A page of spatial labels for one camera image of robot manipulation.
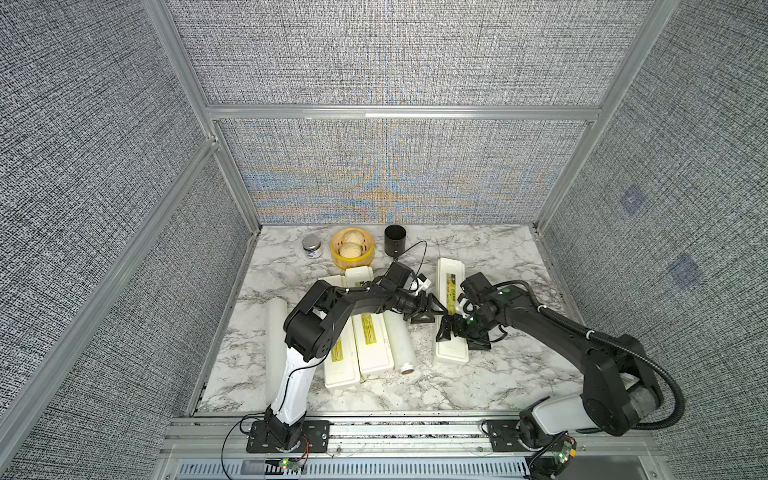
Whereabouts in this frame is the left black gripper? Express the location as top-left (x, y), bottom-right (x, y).
top-left (391, 293), bottom-right (444, 328)

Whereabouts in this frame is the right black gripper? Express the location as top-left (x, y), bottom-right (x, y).
top-left (433, 308), bottom-right (497, 349)

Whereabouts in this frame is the white wrap dispenser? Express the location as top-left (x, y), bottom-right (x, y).
top-left (320, 275), bottom-right (362, 390)
top-left (344, 265), bottom-right (396, 377)
top-left (434, 258), bottom-right (469, 365)

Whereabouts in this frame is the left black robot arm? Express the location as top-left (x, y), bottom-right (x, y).
top-left (264, 279), bottom-right (446, 450)

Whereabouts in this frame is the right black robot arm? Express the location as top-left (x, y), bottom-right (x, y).
top-left (436, 273), bottom-right (686, 451)

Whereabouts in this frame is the left white plastic wrap roll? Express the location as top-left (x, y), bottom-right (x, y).
top-left (265, 297), bottom-right (288, 405)

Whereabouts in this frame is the black cup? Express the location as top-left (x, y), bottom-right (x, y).
top-left (384, 224), bottom-right (407, 258)

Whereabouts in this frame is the yellow bowl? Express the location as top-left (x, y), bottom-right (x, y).
top-left (329, 227), bottom-right (375, 270)

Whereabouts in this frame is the small silver lidded jar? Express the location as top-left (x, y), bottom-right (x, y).
top-left (301, 234), bottom-right (322, 259)

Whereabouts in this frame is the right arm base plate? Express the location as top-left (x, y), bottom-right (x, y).
top-left (479, 419), bottom-right (568, 454)

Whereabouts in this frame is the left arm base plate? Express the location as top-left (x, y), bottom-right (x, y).
top-left (246, 420), bottom-right (331, 454)

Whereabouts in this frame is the aluminium front rail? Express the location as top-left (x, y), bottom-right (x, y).
top-left (151, 411), bottom-right (673, 479)

